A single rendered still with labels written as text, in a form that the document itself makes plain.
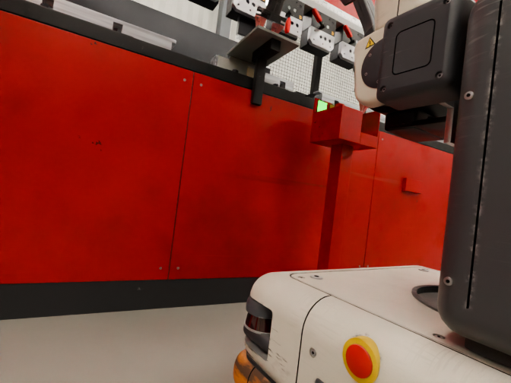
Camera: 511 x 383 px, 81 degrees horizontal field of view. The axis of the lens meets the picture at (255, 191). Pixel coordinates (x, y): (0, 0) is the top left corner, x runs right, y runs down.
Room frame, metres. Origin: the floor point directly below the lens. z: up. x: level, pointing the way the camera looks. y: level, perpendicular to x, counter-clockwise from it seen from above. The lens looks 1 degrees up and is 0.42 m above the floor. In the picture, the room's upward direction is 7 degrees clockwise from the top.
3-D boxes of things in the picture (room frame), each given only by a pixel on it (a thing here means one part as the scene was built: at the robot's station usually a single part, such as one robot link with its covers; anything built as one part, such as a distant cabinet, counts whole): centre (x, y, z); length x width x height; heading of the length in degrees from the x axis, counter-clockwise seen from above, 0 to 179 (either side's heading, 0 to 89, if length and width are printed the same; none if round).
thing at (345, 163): (1.17, -0.31, 0.39); 0.06 x 0.06 x 0.54; 29
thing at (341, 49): (1.58, -0.39, 1.26); 0.15 x 0.09 x 0.17; 119
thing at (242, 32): (1.30, 0.12, 1.13); 0.10 x 0.02 x 0.10; 119
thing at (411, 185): (1.66, -0.86, 0.59); 0.15 x 0.02 x 0.07; 119
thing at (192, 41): (1.63, 0.57, 1.12); 1.13 x 0.02 x 0.44; 119
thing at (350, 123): (1.17, -0.31, 0.75); 0.20 x 0.16 x 0.18; 119
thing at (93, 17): (1.03, 0.60, 0.92); 0.50 x 0.06 x 0.10; 119
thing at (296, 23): (1.38, -0.04, 1.26); 0.15 x 0.09 x 0.17; 119
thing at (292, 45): (1.17, 0.05, 1.00); 0.26 x 0.18 x 0.01; 29
